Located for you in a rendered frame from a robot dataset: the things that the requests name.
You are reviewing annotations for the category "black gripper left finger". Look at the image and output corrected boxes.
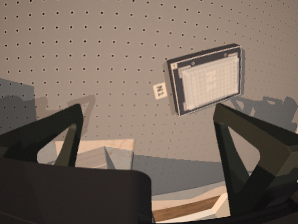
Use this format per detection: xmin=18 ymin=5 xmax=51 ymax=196
xmin=0 ymin=104 xmax=84 ymax=167

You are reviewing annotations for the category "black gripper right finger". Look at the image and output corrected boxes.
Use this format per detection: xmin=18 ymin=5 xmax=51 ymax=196
xmin=213 ymin=103 xmax=298 ymax=216

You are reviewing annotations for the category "white n1 label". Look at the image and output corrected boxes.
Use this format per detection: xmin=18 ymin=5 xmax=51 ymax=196
xmin=153 ymin=82 xmax=167 ymax=99

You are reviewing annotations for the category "white multiwell plate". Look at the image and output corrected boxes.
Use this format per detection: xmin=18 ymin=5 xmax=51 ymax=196
xmin=181 ymin=55 xmax=239 ymax=110

